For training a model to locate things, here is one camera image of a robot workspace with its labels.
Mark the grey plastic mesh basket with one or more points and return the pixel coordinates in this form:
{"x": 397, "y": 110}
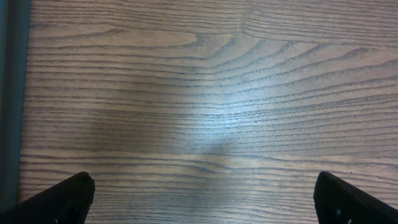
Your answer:
{"x": 15, "y": 18}

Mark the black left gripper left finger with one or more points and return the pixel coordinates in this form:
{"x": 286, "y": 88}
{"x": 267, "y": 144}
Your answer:
{"x": 67, "y": 202}

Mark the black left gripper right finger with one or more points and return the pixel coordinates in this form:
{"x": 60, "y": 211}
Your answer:
{"x": 338, "y": 202}

